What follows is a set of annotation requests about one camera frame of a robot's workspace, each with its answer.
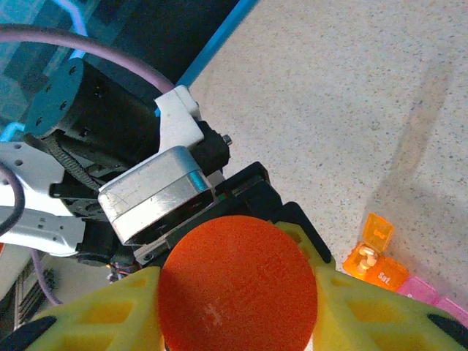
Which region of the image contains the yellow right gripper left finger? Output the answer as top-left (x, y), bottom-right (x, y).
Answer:
top-left (0, 265), bottom-right (165, 351)

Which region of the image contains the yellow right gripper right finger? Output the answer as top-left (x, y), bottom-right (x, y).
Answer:
top-left (310, 265), bottom-right (468, 351)

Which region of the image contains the orange and pink pill organizer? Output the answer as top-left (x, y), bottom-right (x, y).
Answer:
top-left (341, 213), bottom-right (468, 330)

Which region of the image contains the blue table edge strip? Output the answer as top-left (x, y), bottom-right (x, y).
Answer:
top-left (175, 0), bottom-right (261, 88)

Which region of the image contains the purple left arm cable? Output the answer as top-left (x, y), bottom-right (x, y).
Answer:
top-left (0, 23), bottom-right (176, 306)

